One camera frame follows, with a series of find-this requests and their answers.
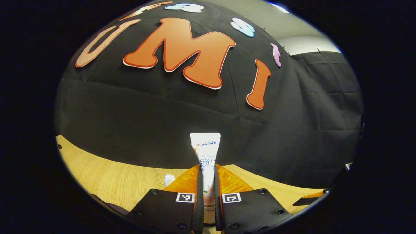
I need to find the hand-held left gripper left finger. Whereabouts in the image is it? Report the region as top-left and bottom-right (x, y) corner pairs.
(125, 164), (204, 234)

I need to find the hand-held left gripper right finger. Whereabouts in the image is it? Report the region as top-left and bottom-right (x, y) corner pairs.
(214, 164), (292, 234)

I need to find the white toothpaste tube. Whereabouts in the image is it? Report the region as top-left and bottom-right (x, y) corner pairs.
(190, 133), (221, 224)

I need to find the black backdrop cloth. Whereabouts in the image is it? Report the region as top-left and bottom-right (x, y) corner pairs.
(54, 2), (364, 189)

